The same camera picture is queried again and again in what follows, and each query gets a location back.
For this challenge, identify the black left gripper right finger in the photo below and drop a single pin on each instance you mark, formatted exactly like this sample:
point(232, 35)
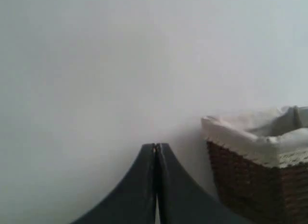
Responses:
point(181, 200)

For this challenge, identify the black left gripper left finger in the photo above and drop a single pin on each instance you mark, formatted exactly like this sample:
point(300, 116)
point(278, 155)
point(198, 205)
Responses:
point(133, 200)

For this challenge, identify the dark red wicker basket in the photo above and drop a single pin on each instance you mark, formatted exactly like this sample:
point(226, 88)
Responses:
point(261, 194)

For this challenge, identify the cream lace basket liner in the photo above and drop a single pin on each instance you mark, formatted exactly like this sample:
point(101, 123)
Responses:
point(275, 137)

